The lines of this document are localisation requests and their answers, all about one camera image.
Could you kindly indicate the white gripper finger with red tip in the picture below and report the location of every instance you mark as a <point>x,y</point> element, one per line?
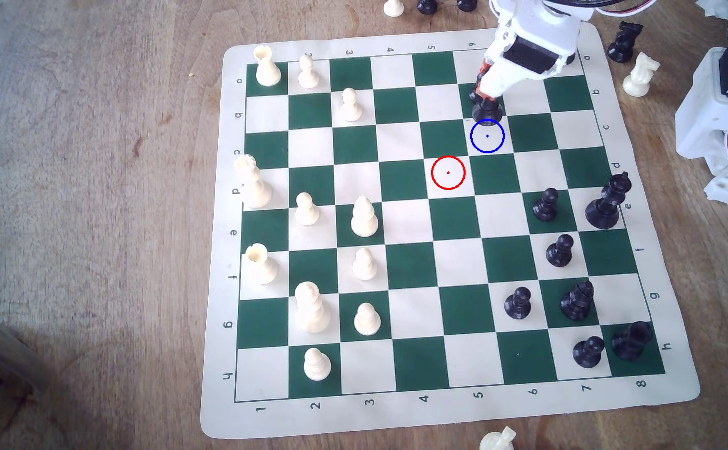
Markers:
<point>502,80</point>
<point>481,70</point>

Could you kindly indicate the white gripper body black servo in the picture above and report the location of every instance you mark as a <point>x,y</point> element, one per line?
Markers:
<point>527,56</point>

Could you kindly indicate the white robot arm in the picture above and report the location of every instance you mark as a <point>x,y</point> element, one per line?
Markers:
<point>701,119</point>

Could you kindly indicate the black chess piece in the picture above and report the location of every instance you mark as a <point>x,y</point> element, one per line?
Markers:
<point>427,5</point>
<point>467,4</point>

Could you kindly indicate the white chess pawn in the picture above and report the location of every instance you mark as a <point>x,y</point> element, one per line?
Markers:
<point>317,367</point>
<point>308,76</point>
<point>307,213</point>
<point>364,267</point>
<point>393,7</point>
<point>367,322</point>
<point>351,109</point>

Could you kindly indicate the white chess knight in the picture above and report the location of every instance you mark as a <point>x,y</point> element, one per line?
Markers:
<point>496,441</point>
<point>639,78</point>

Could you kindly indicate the black chess pawn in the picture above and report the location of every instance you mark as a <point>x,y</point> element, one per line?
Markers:
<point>546,208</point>
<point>517,306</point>
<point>587,354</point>
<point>559,253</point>

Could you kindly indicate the black chess king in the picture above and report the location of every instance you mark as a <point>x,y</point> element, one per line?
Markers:
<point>605,209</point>

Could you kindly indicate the green and cream chess mat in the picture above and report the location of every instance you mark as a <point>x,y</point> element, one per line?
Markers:
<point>401,219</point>

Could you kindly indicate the white crumpled plastic piece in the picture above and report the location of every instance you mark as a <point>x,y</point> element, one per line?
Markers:
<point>714,6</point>

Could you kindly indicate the white chess bishop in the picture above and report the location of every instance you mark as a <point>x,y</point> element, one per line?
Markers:
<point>364,222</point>

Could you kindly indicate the white chess rook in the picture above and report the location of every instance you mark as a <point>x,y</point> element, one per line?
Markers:
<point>263,267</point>
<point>268,70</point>

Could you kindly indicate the black knight on g7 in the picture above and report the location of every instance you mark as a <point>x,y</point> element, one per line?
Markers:
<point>576,303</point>

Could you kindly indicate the grey metal object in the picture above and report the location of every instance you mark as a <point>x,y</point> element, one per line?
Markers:
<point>1,347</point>

